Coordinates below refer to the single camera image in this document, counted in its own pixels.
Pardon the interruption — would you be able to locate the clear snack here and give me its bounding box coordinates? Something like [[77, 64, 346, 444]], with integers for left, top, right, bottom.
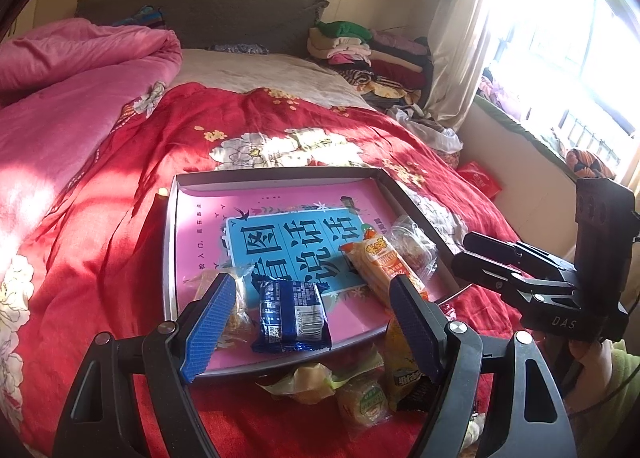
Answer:
[[387, 215, 442, 289]]

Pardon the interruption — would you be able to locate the red plastic bag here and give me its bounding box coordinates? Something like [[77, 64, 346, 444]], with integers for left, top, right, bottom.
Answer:
[[457, 161, 503, 199]]

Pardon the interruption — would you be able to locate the black cable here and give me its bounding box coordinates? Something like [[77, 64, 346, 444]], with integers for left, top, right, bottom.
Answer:
[[567, 368, 632, 420]]

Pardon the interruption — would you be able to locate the window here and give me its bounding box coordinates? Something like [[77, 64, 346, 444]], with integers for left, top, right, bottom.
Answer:
[[475, 0, 640, 179]]

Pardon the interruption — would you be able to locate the beige bed sheet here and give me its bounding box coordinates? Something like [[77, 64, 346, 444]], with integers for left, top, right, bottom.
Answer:
[[170, 48, 372, 109]]

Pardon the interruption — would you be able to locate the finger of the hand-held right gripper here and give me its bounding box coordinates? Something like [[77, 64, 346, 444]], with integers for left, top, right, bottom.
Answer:
[[462, 231, 576, 283], [451, 250, 581, 311]]

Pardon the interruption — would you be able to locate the pink book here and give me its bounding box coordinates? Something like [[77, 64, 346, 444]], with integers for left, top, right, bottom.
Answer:
[[175, 177, 443, 371]]

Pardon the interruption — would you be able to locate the yellow candy packet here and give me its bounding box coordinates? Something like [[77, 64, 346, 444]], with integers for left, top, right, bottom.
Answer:
[[382, 318, 442, 414]]

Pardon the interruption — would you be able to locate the clear bagged floss cake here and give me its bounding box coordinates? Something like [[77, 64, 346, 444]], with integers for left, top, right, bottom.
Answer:
[[192, 268, 257, 355]]

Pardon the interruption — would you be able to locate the pile of folded clothes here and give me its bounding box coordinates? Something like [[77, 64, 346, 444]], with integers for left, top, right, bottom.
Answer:
[[307, 20, 434, 111]]

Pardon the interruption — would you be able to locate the round green label cake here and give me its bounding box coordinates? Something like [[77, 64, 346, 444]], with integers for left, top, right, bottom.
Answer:
[[335, 373, 394, 430]]

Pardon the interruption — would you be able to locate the red floral blanket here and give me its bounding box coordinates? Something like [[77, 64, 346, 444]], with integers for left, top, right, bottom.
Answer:
[[0, 82, 521, 458]]

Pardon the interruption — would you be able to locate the grey cardboard box lid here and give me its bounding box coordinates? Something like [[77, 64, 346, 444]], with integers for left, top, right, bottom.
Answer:
[[161, 167, 463, 385]]

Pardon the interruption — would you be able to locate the green pastry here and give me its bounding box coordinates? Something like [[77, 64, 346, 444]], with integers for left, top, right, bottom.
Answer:
[[255, 343, 387, 407]]

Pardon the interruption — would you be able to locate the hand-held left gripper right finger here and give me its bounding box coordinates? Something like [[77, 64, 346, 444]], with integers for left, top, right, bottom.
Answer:
[[389, 274, 578, 458]]

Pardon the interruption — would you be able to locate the blue cloth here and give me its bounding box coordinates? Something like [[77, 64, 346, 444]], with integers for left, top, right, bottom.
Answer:
[[112, 5, 167, 31]]

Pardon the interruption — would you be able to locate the dark patterned cloth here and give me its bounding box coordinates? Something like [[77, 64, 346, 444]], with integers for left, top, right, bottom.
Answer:
[[207, 42, 271, 56]]

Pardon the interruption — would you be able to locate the pink quilt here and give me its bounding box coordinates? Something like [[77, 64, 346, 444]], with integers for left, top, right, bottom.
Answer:
[[0, 20, 184, 291]]

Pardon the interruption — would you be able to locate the white plastic bag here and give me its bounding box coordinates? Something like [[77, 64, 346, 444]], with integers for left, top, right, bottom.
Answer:
[[387, 105, 464, 155]]

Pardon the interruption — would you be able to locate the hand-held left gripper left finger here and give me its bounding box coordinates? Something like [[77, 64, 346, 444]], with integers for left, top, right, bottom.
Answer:
[[51, 272, 238, 458]]

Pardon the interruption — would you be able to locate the patterned cushion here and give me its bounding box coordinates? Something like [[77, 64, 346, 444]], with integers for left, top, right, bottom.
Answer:
[[565, 148, 619, 185]]

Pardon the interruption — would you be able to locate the grey headboard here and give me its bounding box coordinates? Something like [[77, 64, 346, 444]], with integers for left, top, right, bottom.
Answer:
[[75, 0, 331, 58]]

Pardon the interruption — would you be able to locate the blue biscuit packet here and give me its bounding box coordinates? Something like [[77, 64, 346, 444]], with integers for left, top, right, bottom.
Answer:
[[250, 277, 334, 355]]

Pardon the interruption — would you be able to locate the person's right hand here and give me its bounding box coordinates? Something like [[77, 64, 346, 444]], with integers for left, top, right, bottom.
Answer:
[[569, 339, 619, 420]]

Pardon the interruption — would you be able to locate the orange rice cracker packet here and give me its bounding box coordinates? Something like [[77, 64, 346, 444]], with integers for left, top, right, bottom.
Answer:
[[340, 232, 432, 309]]

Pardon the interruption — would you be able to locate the green windowsill cloth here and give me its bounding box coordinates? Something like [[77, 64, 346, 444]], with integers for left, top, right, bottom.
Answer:
[[472, 95, 577, 175]]

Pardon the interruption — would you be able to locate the person's right forearm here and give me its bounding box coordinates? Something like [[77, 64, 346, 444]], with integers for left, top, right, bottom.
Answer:
[[602, 338, 640, 458]]

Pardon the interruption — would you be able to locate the beige curtain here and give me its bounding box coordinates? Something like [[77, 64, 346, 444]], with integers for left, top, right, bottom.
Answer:
[[425, 0, 507, 135]]

